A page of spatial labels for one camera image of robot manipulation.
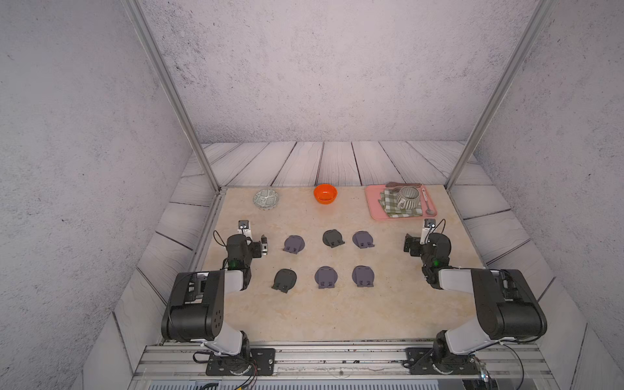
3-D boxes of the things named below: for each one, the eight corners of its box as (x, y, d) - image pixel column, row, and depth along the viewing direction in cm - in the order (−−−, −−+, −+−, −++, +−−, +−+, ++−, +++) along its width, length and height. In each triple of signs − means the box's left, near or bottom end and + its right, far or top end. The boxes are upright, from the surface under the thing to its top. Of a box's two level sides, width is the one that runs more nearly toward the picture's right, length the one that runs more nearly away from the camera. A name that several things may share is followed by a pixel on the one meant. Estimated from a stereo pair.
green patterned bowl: (253, 210, 114) (251, 204, 111) (257, 194, 121) (255, 188, 118) (277, 209, 114) (276, 204, 111) (279, 194, 121) (278, 188, 118)
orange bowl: (311, 196, 119) (310, 191, 117) (325, 186, 124) (325, 181, 121) (325, 207, 115) (326, 202, 112) (340, 196, 119) (340, 191, 117)
